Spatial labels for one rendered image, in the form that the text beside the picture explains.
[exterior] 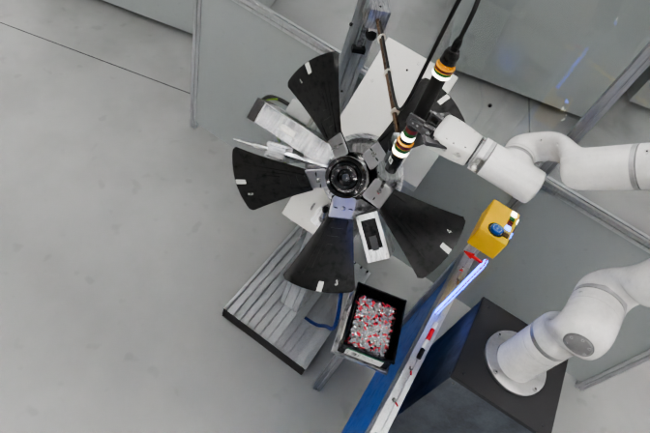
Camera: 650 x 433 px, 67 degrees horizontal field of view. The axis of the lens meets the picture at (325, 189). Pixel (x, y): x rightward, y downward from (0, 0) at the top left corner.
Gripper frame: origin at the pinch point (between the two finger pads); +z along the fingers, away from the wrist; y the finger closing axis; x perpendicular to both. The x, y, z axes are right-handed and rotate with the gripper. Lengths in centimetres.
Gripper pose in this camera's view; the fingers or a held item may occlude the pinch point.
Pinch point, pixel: (419, 117)
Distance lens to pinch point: 121.1
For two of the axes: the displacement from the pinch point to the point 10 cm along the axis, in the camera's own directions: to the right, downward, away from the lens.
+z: -8.2, -5.5, 1.7
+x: 2.4, -6.0, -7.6
